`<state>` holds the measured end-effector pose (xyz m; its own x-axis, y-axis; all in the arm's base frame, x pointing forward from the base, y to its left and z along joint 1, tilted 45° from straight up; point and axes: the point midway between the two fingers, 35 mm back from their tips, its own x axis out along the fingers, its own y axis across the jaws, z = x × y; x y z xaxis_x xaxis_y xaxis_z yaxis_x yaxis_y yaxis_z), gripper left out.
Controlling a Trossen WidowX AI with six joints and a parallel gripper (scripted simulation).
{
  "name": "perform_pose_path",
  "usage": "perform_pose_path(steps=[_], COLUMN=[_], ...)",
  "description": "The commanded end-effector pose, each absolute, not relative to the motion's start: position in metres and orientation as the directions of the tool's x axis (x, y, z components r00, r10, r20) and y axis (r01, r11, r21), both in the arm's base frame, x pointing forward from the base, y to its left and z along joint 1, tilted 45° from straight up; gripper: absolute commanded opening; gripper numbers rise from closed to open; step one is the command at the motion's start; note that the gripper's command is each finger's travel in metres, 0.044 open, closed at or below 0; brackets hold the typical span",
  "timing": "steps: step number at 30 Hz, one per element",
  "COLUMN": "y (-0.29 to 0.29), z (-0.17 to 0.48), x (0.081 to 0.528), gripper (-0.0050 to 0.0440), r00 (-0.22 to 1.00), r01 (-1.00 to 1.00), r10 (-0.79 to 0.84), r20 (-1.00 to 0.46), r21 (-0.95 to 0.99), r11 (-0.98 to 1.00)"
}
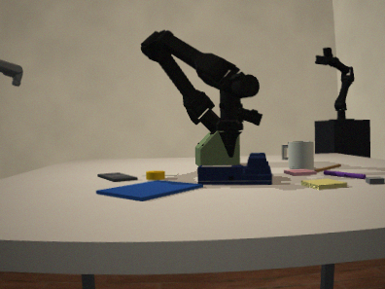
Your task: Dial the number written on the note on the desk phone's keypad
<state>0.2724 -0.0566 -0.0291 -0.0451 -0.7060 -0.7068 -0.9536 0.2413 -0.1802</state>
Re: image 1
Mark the blue phone faceplate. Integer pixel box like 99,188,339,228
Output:
197,162,272,185

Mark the yellow short cylinder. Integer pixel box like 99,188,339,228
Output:
146,170,165,180

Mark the blue flat panel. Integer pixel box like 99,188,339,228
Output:
96,180,203,201

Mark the yellow square pad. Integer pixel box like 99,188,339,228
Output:
300,179,347,190

